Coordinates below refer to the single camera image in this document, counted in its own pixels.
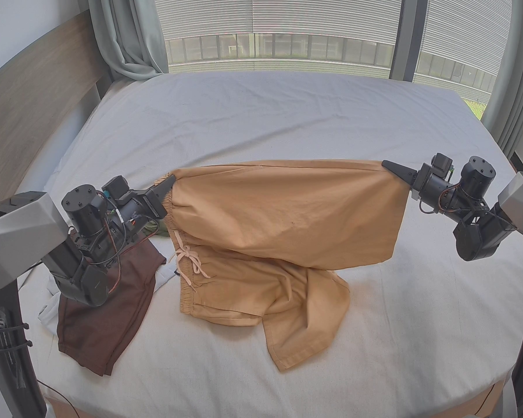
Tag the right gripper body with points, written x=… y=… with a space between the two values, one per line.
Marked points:
x=431 y=187

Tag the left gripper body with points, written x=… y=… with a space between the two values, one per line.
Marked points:
x=139 y=209

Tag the tan shorts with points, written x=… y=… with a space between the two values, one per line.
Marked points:
x=287 y=207

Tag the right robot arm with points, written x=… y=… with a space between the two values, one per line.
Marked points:
x=479 y=176

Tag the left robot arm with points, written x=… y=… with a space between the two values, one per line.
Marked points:
x=17 y=233

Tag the bed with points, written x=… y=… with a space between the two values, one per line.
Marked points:
x=287 y=116

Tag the green garment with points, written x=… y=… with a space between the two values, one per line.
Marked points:
x=150 y=230

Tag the brown shorts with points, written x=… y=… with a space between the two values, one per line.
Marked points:
x=100 y=316

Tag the white garment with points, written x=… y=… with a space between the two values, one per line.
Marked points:
x=48 y=311

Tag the grey-green curtain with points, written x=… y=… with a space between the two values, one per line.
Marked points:
x=126 y=24
x=518 y=81

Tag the window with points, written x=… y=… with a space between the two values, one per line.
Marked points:
x=287 y=15

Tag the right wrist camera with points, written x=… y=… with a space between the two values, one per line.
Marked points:
x=442 y=163

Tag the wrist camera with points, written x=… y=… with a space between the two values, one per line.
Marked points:
x=442 y=163
x=117 y=187

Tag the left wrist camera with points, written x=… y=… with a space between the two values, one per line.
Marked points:
x=117 y=187

